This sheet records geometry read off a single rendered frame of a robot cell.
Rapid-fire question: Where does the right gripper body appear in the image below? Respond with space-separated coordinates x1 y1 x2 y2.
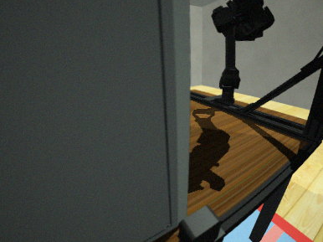
239 3 274 38

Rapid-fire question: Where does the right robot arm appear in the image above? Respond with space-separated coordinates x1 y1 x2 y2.
211 0 263 102

